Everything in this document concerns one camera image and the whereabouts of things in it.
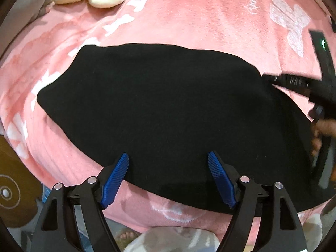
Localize person's foot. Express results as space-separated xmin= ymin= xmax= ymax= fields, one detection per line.
xmin=119 ymin=230 xmax=138 ymax=243

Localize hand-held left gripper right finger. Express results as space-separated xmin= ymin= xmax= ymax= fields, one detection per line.
xmin=208 ymin=151 xmax=307 ymax=252

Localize pink printed blanket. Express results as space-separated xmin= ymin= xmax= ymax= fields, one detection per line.
xmin=0 ymin=0 xmax=336 ymax=242

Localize person's white clothing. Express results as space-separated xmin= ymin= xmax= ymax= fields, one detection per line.
xmin=130 ymin=227 xmax=221 ymax=252

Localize brown rug with circle print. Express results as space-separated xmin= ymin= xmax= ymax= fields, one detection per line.
xmin=0 ymin=135 xmax=44 ymax=229

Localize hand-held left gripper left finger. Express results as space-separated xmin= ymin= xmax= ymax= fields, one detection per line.
xmin=31 ymin=153 xmax=130 ymax=252

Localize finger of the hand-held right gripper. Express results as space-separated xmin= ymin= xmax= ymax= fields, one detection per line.
xmin=262 ymin=74 xmax=313 ymax=95

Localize black pants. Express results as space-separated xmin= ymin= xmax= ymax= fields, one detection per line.
xmin=36 ymin=43 xmax=336 ymax=214

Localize person's right hand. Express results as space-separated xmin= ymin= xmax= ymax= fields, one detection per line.
xmin=311 ymin=119 xmax=334 ymax=158

